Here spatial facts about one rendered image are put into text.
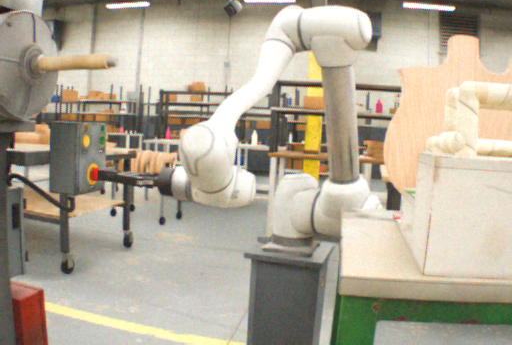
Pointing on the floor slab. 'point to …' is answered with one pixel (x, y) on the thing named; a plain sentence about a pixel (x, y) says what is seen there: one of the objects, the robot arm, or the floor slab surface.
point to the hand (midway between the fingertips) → (109, 175)
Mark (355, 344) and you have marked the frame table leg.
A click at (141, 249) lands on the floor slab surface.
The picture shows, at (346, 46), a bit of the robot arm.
